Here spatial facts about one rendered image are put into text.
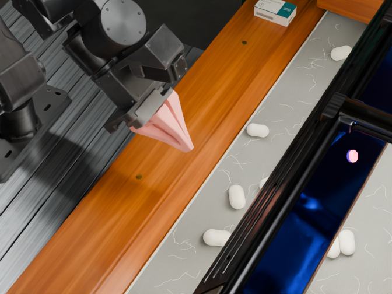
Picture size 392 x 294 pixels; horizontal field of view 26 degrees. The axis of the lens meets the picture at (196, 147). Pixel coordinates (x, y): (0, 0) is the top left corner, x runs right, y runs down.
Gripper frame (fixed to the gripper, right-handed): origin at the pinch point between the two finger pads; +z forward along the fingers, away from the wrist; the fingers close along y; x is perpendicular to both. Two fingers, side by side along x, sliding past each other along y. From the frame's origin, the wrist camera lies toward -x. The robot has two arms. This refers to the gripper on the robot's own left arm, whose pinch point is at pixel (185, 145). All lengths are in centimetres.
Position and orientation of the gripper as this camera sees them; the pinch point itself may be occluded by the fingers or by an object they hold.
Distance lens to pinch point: 108.1
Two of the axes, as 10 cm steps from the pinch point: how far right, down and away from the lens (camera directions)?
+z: 6.6, 7.1, 2.4
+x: -5.6, 2.6, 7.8
